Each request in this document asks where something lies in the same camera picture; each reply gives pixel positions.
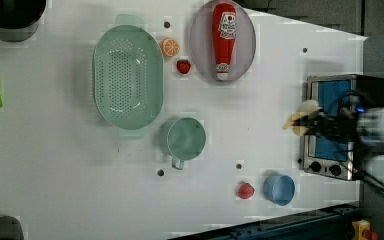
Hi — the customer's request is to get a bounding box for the red plush ketchup bottle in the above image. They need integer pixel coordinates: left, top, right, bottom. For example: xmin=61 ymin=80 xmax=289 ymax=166
xmin=212 ymin=3 xmax=236 ymax=81

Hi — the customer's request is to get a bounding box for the large red plush strawberry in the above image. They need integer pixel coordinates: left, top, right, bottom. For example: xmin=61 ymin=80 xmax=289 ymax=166
xmin=237 ymin=183 xmax=255 ymax=199

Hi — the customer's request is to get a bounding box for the blue bowl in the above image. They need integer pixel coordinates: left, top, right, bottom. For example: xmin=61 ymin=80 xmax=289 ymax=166
xmin=263 ymin=175 xmax=295 ymax=206

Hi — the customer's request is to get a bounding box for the green colander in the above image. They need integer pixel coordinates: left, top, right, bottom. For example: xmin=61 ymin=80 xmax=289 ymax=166
xmin=93 ymin=14 xmax=164 ymax=140

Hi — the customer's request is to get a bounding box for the green mug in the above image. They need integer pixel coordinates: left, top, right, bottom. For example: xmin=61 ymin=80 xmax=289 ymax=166
xmin=160 ymin=117 xmax=207 ymax=170

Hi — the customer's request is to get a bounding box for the plush orange slice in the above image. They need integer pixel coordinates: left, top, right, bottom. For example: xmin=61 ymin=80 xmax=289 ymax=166
xmin=160 ymin=38 xmax=180 ymax=57

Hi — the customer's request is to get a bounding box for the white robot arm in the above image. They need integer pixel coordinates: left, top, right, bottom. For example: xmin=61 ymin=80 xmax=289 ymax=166
xmin=292 ymin=108 xmax=384 ymax=145

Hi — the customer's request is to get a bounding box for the black cylinder stand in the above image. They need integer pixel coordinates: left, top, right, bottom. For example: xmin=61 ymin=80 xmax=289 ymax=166
xmin=0 ymin=216 xmax=25 ymax=240
xmin=0 ymin=0 xmax=47 ymax=42

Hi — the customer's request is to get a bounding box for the plush peeled banana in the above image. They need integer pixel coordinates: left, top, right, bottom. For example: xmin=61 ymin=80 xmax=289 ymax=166
xmin=283 ymin=100 xmax=321 ymax=133

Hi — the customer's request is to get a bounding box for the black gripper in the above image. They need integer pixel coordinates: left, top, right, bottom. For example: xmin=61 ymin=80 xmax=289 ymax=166
xmin=294 ymin=110 xmax=358 ymax=142

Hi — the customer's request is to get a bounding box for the small red plush strawberry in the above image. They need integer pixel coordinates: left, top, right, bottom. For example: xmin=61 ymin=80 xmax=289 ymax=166
xmin=176 ymin=59 xmax=191 ymax=74

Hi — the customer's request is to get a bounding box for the black cable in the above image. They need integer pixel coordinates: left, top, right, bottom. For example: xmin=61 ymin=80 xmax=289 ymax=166
xmin=343 ymin=89 xmax=384 ymax=214

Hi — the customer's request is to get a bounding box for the grey oval plate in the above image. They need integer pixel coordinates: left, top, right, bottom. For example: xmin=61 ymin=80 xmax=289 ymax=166
xmin=188 ymin=0 xmax=256 ymax=82

